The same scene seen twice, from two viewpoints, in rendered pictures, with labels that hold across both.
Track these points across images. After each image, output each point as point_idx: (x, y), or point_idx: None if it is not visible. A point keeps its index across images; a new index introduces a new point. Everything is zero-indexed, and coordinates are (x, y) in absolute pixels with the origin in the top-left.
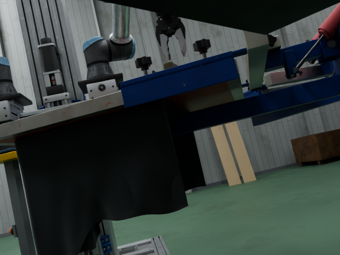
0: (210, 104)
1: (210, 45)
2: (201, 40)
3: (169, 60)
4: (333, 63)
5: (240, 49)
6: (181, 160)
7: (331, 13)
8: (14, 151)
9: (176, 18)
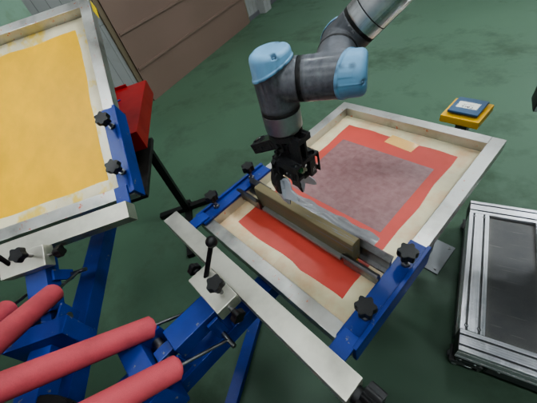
0: (345, 284)
1: (206, 201)
2: (207, 193)
3: (303, 191)
4: (180, 390)
5: (191, 220)
6: None
7: (125, 325)
8: (443, 115)
9: (272, 165)
